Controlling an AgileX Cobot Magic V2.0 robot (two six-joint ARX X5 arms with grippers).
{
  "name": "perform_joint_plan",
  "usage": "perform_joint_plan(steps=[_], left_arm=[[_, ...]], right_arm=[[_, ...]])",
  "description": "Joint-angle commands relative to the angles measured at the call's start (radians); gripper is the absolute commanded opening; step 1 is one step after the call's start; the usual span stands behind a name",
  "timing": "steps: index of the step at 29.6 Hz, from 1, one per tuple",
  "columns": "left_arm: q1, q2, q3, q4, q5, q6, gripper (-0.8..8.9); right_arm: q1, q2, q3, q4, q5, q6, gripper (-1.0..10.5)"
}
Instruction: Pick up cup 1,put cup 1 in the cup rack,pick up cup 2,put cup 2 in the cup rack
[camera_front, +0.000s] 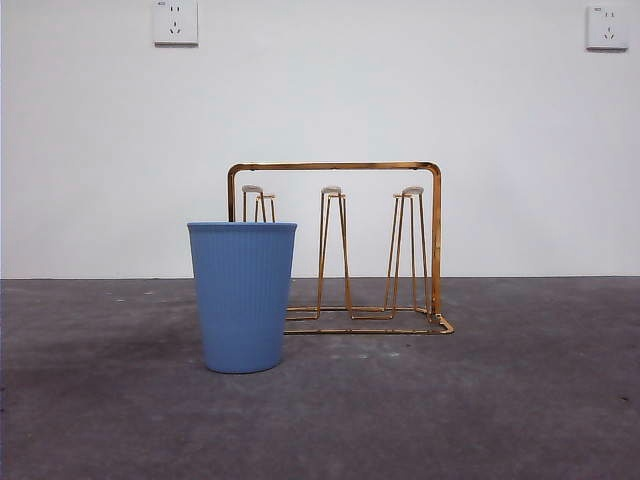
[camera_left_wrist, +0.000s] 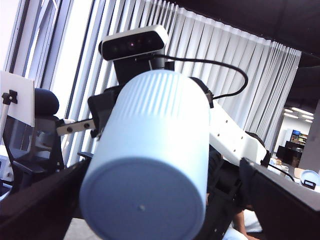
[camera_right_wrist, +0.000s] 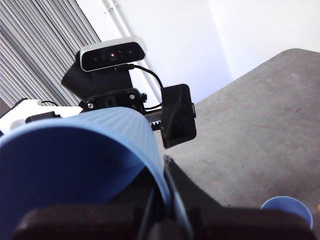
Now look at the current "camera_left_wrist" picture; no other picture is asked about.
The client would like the blue ribbed plastic cup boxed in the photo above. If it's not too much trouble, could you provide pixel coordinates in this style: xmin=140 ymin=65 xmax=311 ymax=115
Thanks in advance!
xmin=79 ymin=69 xmax=211 ymax=240

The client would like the black office chair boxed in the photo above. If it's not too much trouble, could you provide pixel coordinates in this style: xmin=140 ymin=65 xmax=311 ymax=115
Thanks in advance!
xmin=4 ymin=87 xmax=66 ymax=181

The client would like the person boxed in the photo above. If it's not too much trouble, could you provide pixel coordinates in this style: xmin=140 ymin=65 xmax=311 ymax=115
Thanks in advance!
xmin=223 ymin=208 xmax=263 ymax=240

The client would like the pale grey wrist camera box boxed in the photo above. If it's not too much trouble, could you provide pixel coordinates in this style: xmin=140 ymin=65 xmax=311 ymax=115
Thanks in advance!
xmin=98 ymin=24 xmax=170 ymax=62

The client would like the white pleated curtain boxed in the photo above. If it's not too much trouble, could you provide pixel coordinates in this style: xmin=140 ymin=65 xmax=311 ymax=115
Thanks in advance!
xmin=63 ymin=0 xmax=303 ymax=161

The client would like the silver stand pole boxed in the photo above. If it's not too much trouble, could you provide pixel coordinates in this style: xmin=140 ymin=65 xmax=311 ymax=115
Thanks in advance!
xmin=0 ymin=99 xmax=11 ymax=132

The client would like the black camera cable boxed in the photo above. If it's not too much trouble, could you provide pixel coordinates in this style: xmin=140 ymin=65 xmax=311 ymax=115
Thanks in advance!
xmin=163 ymin=54 xmax=250 ymax=100

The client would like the pale blue bowl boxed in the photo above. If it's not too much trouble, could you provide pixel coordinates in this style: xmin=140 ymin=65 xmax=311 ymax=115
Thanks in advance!
xmin=299 ymin=169 xmax=319 ymax=188

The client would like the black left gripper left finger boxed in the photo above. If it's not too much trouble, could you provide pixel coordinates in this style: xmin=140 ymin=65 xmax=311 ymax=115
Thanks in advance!
xmin=0 ymin=156 xmax=93 ymax=240

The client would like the black clamp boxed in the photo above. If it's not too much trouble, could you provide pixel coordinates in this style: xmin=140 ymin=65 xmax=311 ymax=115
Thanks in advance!
xmin=1 ymin=89 xmax=19 ymax=105

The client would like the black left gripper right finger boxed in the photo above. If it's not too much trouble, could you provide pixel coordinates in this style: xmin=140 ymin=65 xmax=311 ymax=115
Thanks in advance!
xmin=239 ymin=157 xmax=320 ymax=240

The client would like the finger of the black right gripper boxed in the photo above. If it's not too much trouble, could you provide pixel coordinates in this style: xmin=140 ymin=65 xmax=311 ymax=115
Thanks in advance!
xmin=90 ymin=90 xmax=119 ymax=139
xmin=191 ymin=76 xmax=214 ymax=109

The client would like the white board panel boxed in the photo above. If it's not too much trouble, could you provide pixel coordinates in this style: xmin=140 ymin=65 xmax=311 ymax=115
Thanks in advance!
xmin=0 ymin=70 xmax=35 ymax=128

